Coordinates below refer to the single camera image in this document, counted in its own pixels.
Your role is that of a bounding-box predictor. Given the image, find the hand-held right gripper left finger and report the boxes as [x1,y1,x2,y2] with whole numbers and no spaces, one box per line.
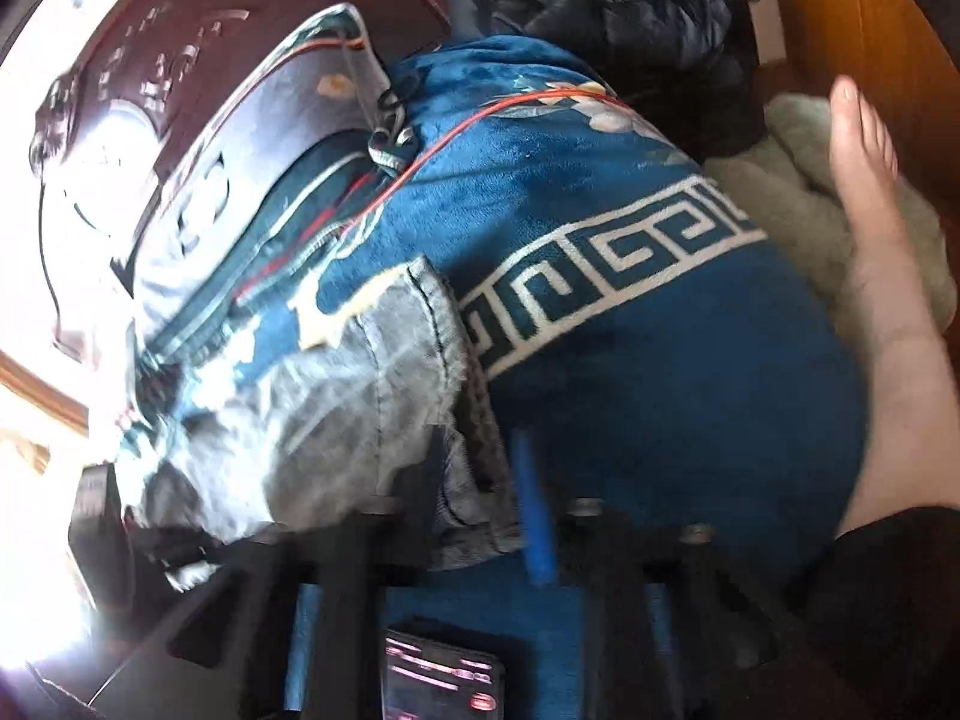
[90,499,445,720]

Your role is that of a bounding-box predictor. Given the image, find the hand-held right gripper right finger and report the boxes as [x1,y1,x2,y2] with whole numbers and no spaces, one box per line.
[512,427,841,720]

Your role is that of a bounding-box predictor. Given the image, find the grey denim pants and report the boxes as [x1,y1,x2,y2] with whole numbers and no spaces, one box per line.
[120,255,526,571]

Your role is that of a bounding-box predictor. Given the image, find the black smartphone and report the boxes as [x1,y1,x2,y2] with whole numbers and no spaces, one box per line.
[381,628,505,720]

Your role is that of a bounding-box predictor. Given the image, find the blue deer print blanket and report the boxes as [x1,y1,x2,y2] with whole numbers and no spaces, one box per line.
[120,34,875,720]

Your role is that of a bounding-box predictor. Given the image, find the person's black trouser leg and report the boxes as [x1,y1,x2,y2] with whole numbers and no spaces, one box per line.
[780,502,960,720]

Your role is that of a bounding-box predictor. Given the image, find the blue striped pillow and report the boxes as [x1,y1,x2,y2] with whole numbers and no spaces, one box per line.
[112,4,417,391]

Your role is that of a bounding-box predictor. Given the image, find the person's bare foot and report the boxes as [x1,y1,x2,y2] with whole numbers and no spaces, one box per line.
[829,75,960,541]

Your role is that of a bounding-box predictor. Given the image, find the light green fleece blanket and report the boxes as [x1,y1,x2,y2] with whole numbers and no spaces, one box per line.
[705,94,947,335]

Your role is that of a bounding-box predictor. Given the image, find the dark puffer jacket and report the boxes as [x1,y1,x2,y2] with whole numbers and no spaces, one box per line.
[448,0,767,158]

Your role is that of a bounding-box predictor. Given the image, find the wooden window frame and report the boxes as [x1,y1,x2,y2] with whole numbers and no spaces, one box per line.
[0,351,92,437]

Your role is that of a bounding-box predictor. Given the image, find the thin red cord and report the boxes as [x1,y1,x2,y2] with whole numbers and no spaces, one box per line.
[247,86,627,286]

